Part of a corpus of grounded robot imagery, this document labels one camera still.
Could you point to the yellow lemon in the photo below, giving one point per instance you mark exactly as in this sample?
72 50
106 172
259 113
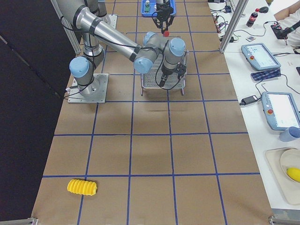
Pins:
293 173

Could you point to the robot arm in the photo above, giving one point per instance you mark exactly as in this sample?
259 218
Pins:
83 67
154 14

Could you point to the black power brick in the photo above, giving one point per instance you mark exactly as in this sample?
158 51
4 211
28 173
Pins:
249 100

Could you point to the yellow ribbed plastic part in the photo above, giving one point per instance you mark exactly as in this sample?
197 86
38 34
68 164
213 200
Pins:
82 187

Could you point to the blue checkered cloth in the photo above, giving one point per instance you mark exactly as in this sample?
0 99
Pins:
266 74

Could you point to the cola bottle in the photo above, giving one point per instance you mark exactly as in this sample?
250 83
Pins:
252 18

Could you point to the lower teach pendant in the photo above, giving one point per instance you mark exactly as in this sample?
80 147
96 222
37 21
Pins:
280 110

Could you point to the beige serving tray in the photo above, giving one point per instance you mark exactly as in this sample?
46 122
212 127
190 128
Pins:
289 188

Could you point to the silver mesh top tray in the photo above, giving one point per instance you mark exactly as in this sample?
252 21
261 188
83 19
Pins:
151 79

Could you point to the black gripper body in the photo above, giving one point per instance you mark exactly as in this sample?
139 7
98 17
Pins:
167 70
164 11

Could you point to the blue plastic tray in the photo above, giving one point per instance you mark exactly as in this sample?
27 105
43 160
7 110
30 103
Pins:
153 7

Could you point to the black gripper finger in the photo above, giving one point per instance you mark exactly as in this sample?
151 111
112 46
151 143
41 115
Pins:
162 81
169 20
157 22

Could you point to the aluminium profile post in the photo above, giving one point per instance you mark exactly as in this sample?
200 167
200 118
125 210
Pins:
238 7

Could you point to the beige plate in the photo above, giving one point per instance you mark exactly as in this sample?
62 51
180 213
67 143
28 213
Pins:
290 158

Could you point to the upper teach pendant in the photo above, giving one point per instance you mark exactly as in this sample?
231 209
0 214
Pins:
259 57

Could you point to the blue cup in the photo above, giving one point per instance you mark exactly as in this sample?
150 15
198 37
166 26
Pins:
290 134

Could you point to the teach pendant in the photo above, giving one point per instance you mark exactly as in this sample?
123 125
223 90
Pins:
259 57
280 110

